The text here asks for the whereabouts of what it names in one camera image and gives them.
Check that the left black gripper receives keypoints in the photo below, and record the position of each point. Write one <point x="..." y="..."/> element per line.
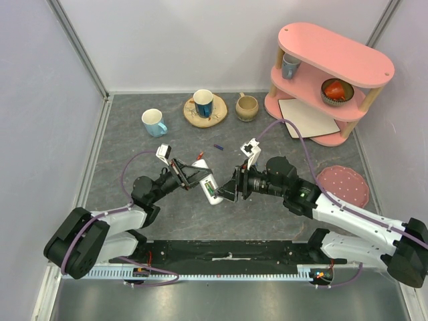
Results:
<point x="188" y="174"/>

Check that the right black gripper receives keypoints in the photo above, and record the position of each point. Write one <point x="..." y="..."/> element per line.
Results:
<point x="239" y="184"/>

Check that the white remote control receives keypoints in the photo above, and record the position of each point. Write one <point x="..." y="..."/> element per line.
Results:
<point x="212" y="200"/>

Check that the green battery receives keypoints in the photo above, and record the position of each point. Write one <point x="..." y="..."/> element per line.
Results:
<point x="210" y="188"/>

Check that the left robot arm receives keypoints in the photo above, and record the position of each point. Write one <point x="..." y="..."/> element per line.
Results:
<point x="86" y="238"/>

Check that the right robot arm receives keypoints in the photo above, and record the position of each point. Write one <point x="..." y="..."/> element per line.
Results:
<point x="400" y="247"/>

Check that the light blue mug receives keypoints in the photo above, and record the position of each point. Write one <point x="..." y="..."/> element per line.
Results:
<point x="154" y="122"/>

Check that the beige floral plate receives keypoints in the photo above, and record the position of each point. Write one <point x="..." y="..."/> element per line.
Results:
<point x="218" y="112"/>

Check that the dark blue mug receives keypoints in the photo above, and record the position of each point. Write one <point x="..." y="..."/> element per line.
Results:
<point x="203" y="100"/>

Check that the beige ceramic mug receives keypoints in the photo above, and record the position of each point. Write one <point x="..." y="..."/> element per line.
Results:
<point x="246" y="107"/>

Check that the white square board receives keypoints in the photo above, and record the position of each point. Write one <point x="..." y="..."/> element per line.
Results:
<point x="308" y="120"/>

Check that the pink dotted plate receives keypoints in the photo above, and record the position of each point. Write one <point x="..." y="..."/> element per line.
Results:
<point x="346" y="184"/>

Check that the grey-blue mug on shelf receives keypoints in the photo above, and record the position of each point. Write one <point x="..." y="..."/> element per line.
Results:
<point x="290" y="65"/>

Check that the orange cup in bowl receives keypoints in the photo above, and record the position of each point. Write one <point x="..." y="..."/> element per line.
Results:
<point x="335" y="91"/>

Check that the pink three-tier shelf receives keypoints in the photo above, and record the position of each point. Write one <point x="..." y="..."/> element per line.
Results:
<point x="325" y="54"/>

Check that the grey patterned bowl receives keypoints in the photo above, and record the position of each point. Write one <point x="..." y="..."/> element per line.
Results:
<point x="348" y="88"/>

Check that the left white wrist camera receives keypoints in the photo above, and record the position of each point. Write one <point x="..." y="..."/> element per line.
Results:
<point x="163" y="152"/>

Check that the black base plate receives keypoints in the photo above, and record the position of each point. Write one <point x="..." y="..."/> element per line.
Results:
<point x="230" y="256"/>

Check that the grey cable duct rail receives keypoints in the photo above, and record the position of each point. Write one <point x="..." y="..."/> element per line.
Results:
<point x="132" y="273"/>

